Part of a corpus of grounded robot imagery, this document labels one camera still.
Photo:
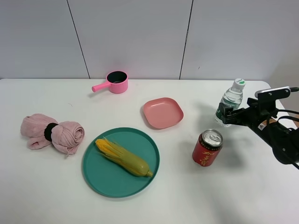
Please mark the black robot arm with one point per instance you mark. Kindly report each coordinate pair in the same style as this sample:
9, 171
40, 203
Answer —
283, 141

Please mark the pink rolled towel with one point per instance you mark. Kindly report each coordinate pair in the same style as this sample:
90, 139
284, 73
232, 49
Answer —
66, 136

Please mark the pink square plate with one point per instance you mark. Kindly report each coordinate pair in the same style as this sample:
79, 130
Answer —
162, 113

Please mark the clear plastic water bottle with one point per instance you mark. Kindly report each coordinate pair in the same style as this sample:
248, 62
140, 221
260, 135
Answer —
234, 95

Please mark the yellow toy corn cob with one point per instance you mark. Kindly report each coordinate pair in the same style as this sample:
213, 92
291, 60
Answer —
126, 159

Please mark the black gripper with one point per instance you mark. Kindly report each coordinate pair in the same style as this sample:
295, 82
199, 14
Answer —
256, 116

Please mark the red drink can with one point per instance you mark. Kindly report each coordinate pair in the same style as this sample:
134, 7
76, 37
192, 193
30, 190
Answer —
209, 144

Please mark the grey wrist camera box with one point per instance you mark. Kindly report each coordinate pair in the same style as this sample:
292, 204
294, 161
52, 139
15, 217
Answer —
273, 94

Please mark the black hair band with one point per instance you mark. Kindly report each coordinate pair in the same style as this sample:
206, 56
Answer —
48, 131

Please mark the pink toy saucepan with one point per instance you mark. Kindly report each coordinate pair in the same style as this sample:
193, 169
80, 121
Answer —
116, 82

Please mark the teal round plate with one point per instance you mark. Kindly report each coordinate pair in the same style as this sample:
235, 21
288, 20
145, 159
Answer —
110, 179

